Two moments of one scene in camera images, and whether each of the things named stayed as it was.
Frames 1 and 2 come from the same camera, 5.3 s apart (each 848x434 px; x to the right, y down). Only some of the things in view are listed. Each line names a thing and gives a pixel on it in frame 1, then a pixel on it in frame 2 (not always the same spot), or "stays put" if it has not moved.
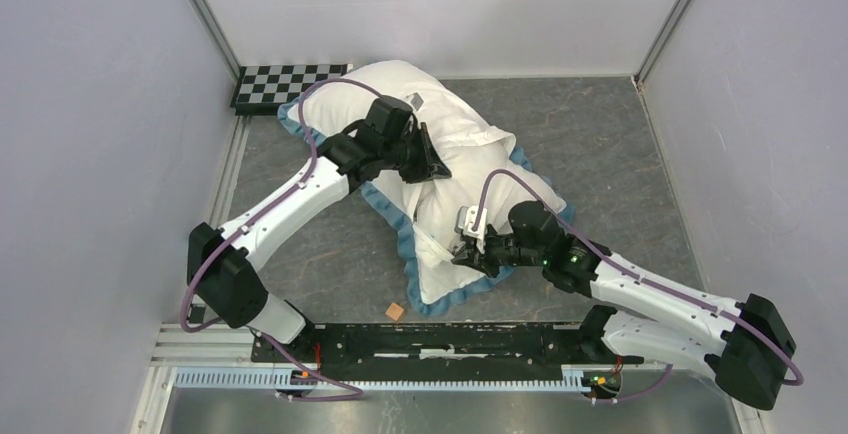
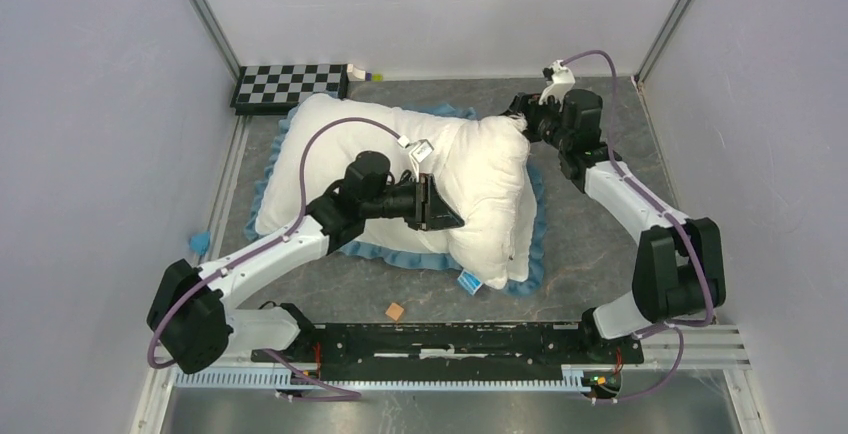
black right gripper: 479,261 to 526,104
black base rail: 438,351 stays put
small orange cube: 394,311 stays put
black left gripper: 428,164 to 429,209
